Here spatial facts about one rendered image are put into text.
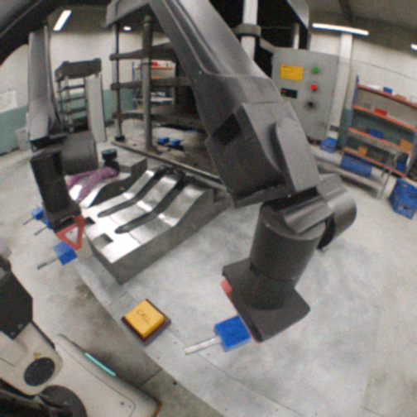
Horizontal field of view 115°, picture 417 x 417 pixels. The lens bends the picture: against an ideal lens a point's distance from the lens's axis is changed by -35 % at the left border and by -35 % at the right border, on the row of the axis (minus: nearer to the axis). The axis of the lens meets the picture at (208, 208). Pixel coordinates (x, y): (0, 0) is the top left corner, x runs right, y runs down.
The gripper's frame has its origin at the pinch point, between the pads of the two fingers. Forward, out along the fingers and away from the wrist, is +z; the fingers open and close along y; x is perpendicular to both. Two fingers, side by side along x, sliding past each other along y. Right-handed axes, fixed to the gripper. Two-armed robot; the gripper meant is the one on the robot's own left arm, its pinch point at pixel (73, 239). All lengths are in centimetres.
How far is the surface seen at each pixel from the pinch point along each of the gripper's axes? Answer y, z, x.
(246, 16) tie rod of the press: 8, -62, -80
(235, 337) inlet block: -36.4, 1.1, -7.3
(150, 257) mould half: -5.8, 12.9, -15.8
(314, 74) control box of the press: -20, -39, -93
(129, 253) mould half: -5.9, 7.0, -10.0
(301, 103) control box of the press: -15, -25, -92
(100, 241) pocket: 5.0, 8.3, -7.3
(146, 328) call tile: -21.0, 11.7, -1.5
